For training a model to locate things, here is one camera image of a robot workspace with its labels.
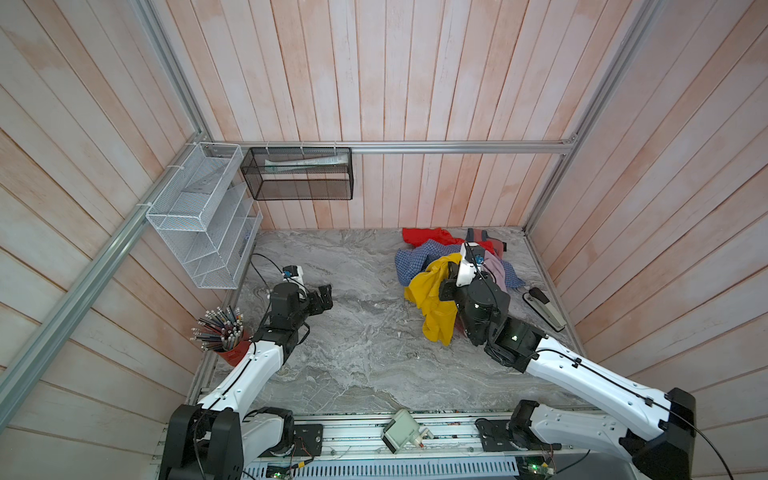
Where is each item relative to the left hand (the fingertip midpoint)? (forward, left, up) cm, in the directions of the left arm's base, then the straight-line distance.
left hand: (318, 293), depth 86 cm
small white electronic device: (-33, -23, -9) cm, 42 cm away
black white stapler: (+2, -71, -10) cm, 72 cm away
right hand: (-2, -35, +19) cm, 40 cm away
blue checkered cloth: (+8, -28, +6) cm, 29 cm away
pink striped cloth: (+13, -57, -5) cm, 58 cm away
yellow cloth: (-5, -29, +10) cm, 31 cm away
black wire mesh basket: (+43, +11, +12) cm, 46 cm away
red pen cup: (-14, +22, +5) cm, 26 cm away
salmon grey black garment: (+35, -58, -12) cm, 69 cm away
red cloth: (+37, -35, -13) cm, 52 cm away
